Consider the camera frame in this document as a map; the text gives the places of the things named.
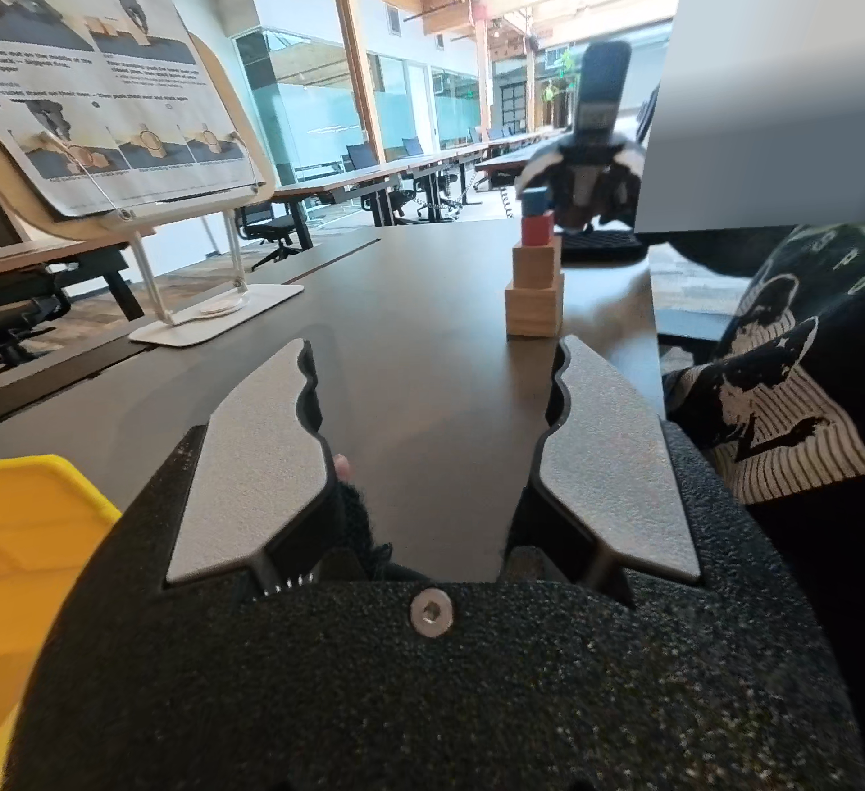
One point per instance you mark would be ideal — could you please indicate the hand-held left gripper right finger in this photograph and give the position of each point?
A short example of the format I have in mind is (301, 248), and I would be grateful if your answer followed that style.
(615, 467)

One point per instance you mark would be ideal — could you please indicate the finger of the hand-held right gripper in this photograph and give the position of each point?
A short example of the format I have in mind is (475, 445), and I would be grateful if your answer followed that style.
(629, 176)
(538, 163)

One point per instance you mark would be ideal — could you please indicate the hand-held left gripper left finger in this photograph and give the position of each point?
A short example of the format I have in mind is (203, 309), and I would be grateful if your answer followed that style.
(250, 474)

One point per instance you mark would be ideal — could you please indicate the tiny blue cube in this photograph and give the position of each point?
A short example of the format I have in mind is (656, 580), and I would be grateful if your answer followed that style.
(537, 202)

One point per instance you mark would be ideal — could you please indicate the small red cube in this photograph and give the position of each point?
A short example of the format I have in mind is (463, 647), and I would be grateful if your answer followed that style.
(537, 230)

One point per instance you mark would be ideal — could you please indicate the medium wooden cube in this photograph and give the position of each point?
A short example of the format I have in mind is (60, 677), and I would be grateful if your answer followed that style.
(535, 264)

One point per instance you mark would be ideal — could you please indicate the large wooden cube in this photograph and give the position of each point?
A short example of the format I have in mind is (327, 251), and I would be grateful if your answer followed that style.
(534, 309)

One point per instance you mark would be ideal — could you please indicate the black wrist rest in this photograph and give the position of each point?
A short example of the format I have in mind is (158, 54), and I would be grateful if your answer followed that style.
(602, 248)

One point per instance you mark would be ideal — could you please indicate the person's printed shirt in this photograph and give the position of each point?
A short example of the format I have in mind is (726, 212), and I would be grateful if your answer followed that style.
(771, 372)

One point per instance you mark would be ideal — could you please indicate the yellow plastic bin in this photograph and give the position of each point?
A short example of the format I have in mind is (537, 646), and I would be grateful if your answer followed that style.
(47, 561)

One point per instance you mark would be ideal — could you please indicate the black office chair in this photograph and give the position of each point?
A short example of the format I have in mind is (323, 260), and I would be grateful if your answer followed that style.
(27, 311)
(268, 230)

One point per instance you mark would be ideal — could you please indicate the white instruction sheet stand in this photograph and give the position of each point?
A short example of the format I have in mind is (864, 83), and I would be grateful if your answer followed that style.
(257, 156)

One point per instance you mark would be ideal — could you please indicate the long wooden office table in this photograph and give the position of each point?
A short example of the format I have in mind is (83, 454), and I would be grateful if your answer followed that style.
(54, 257)

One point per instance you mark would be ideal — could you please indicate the printed instruction sheet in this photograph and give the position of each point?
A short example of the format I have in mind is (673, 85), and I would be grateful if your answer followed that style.
(122, 75)

